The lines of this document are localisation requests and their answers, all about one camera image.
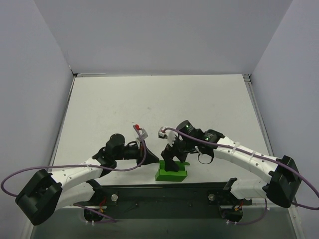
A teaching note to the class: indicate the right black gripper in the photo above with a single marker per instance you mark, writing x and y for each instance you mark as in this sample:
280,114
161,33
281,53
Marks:
173,150

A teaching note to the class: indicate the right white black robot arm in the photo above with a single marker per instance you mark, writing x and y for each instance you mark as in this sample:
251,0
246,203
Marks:
277,178

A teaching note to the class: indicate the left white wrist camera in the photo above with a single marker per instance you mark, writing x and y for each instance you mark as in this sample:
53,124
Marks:
140,133

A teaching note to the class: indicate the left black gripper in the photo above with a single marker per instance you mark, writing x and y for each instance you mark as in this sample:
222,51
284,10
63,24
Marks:
143,154

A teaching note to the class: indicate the aluminium frame rail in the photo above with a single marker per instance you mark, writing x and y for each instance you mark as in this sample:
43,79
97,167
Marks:
256,139

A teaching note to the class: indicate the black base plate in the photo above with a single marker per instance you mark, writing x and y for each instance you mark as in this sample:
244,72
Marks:
208,200

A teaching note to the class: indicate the green paper box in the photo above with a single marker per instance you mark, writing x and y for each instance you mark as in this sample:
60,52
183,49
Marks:
169,176

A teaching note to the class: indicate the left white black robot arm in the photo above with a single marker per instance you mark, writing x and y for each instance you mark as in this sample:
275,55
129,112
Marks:
46,192

